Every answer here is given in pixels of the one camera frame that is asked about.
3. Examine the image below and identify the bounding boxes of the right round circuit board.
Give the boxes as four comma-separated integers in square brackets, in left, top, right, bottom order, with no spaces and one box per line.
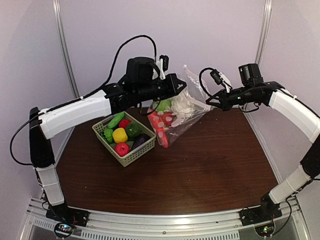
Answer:
[254,223,275,238]

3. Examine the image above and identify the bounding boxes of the clear zip top bag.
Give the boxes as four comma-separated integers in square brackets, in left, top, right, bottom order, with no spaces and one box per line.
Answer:
[147,65,214,148]

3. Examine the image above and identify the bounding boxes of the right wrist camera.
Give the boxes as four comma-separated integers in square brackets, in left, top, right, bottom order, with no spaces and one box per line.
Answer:
[210,69,233,93]

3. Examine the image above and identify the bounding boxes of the dark green toy pepper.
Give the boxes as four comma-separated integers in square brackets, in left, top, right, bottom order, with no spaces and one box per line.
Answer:
[125,122,141,138]

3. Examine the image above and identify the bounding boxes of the white toy cauliflower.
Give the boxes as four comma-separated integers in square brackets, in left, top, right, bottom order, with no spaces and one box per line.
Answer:
[171,91,196,118]

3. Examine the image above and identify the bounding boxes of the aluminium frame post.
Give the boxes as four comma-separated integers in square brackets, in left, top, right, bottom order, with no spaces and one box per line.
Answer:
[254,0,273,66]
[52,0,80,98]

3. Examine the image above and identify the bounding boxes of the red toy apple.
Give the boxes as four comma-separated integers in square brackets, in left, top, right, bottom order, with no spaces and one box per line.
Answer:
[114,142,130,157]

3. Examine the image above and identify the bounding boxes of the dark purple toy eggplant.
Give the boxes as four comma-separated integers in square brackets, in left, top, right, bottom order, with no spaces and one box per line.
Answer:
[131,133,151,151]

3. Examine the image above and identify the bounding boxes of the left round circuit board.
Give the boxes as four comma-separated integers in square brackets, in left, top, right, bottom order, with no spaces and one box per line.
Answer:
[53,222,74,239]

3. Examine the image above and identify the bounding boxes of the green perforated plastic basket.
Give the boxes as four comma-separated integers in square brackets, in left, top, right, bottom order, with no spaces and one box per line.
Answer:
[92,112,156,167]

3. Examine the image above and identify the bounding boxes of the green toy lime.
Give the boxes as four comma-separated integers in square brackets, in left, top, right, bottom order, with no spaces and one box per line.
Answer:
[153,99,172,113]

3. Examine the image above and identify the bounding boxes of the left black camera cable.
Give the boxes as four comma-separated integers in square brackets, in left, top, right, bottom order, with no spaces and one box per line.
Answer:
[79,34,158,101]

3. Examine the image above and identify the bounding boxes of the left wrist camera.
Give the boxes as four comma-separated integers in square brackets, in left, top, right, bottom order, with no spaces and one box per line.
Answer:
[152,55,169,80]

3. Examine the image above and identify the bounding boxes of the round circuit board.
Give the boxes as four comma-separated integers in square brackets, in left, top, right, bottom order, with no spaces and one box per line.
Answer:
[254,223,275,238]
[53,222,74,239]

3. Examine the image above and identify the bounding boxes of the red orange toy carrot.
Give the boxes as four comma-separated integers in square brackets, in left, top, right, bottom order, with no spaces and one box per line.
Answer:
[148,112,169,148]

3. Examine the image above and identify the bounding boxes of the yellow orange toy fruit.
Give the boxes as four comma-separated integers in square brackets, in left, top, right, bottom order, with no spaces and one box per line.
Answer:
[112,127,128,144]

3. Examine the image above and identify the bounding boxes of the left aluminium frame post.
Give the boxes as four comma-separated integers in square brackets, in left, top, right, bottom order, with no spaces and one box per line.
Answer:
[52,0,80,98]

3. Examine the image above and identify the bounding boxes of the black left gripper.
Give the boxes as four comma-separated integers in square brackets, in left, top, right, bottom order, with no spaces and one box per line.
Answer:
[135,72,187,102]

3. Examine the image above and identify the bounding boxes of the right aluminium frame post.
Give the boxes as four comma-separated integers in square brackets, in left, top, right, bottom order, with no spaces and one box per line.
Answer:
[254,0,273,66]

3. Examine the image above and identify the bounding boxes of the black camera cable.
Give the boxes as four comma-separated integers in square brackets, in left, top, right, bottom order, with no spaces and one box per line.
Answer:
[199,66,218,100]
[79,34,158,101]

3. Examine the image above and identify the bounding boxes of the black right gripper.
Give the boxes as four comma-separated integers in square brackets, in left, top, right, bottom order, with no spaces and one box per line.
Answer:
[206,85,259,111]

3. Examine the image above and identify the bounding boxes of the striped green toy watermelon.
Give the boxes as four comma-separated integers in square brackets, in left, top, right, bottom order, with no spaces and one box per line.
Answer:
[102,128,114,144]

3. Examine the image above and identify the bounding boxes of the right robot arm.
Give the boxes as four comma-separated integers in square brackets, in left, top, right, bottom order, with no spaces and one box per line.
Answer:
[198,63,320,221]

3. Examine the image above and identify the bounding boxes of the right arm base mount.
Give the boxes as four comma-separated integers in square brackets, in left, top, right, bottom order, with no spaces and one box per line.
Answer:
[239,193,282,226]

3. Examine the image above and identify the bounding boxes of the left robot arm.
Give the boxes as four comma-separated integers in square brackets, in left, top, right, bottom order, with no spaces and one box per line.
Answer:
[23,55,187,222]

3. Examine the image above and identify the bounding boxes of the red toy fruit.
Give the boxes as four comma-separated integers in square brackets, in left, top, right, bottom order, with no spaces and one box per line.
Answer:
[118,119,131,129]

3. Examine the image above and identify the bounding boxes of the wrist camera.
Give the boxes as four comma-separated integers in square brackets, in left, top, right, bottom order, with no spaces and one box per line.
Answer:
[210,69,233,93]
[152,55,169,80]

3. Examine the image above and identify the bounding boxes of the front aluminium rail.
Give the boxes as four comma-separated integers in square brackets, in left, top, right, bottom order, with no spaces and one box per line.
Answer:
[24,206,308,240]

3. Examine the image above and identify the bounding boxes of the right black camera cable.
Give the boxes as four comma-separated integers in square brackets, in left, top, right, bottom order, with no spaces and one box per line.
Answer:
[199,66,218,100]

